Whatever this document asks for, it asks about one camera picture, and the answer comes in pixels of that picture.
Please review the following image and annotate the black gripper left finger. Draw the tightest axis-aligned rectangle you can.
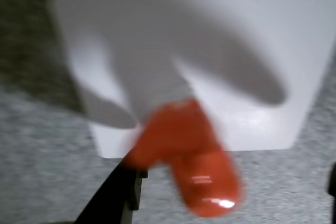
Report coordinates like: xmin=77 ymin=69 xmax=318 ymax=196
xmin=75 ymin=161 xmax=149 ymax=224

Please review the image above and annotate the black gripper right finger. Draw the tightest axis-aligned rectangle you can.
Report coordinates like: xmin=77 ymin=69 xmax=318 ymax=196
xmin=325 ymin=160 xmax=336 ymax=199

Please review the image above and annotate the orange shrimp sushi toy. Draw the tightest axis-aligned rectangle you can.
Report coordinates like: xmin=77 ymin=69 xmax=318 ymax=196
xmin=122 ymin=98 xmax=244 ymax=219

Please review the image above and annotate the white card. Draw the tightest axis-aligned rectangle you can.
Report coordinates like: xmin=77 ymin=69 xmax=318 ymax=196
xmin=50 ymin=0 xmax=336 ymax=159

